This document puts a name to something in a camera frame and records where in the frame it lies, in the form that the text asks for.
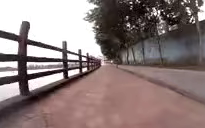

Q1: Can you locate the red stone-patterned path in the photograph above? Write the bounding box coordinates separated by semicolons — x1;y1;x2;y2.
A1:
0;64;205;128

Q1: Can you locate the row of trees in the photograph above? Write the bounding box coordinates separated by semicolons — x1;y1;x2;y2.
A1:
84;0;205;66

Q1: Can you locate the low stone kerb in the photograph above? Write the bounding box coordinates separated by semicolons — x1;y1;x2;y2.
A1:
0;66;101;118

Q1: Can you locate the grey asphalt road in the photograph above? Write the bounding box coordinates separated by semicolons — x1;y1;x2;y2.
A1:
118;64;205;108

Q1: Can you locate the grey river water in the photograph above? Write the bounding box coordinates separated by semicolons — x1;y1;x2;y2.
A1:
0;66;91;106

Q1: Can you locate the long grey wall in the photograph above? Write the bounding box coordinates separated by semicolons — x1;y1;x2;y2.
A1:
118;16;205;66

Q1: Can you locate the brown wooden rail fence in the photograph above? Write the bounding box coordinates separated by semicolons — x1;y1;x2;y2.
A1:
0;20;103;98

